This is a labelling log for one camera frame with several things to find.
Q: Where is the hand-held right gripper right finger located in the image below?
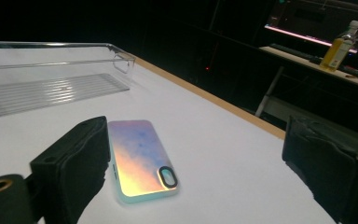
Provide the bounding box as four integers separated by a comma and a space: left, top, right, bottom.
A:
282, 115, 358, 224

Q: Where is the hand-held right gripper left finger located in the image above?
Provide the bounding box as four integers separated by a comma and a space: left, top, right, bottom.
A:
30, 116, 112, 224

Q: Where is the iridescent phone case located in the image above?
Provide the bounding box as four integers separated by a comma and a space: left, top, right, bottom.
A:
107, 119, 180, 205

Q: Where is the clear plastic tray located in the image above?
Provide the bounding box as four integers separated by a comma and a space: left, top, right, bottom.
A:
0, 41, 137, 119

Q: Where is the bottle of yellow liquid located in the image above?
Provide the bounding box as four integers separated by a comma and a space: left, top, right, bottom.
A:
319, 20, 358, 73

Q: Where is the black keyboard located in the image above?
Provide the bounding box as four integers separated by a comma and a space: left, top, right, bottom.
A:
268, 43, 324, 65

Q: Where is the computer monitor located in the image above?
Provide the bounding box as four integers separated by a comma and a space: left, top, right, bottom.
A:
264, 0, 358, 54

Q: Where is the metal frame stand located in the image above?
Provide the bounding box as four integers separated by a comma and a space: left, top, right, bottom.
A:
255, 46, 358, 119

